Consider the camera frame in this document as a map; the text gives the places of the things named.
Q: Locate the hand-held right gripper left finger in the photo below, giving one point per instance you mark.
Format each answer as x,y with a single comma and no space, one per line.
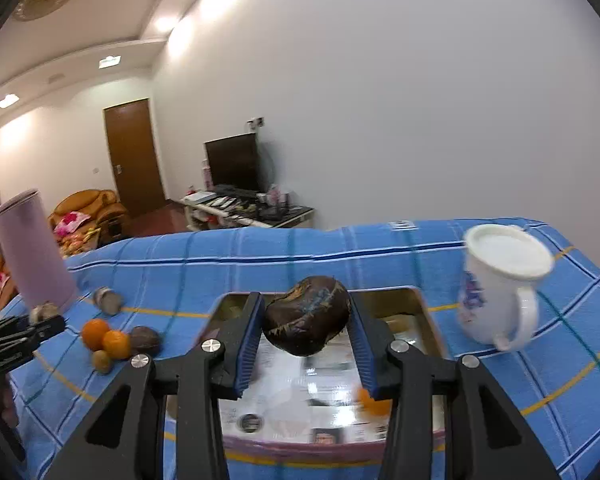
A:
245,355

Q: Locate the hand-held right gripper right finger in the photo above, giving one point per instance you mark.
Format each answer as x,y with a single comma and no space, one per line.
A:
364,355

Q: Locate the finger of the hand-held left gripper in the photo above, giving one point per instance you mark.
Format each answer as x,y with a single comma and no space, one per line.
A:
45,329

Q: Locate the orange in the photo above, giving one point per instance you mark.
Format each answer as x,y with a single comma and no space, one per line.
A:
372,402
117,344
93,332

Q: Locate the small yellow kumquat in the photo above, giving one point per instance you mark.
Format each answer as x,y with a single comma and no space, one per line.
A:
101,362

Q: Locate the dark brown passion fruit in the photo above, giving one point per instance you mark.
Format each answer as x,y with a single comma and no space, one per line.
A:
305,317
146,340

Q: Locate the rectangular metal tin box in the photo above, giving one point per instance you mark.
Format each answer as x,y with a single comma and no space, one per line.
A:
300,410

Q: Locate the grey-brown fruit near tumbler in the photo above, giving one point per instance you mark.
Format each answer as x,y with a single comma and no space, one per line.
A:
108,301

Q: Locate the purple cylindrical canister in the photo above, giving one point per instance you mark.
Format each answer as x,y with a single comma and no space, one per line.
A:
30,255

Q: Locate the blue plaid cloth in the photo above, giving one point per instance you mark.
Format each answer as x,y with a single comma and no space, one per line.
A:
180,270

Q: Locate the orange leather armchair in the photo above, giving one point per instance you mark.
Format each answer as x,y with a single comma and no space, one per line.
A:
105,210

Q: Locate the white printed mug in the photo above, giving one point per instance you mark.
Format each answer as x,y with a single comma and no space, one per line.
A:
490,300

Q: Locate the white television stand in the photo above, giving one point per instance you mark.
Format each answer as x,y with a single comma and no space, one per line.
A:
250,212

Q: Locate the brown wooden door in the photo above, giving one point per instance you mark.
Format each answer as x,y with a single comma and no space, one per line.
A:
132,160

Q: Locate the black television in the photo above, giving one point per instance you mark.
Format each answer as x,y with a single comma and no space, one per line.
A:
232,162

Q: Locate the square recessed ceiling light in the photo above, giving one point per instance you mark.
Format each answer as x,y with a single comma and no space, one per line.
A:
7,101
109,61

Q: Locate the wall power socket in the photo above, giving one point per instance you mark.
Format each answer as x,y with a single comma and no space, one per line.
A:
256,122

